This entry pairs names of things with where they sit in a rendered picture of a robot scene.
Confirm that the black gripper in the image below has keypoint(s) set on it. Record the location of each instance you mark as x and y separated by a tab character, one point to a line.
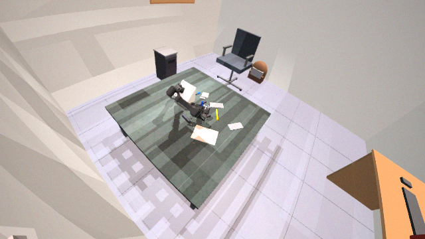
202	107

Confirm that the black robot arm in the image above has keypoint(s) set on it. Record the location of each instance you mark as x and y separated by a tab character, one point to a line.
195	111

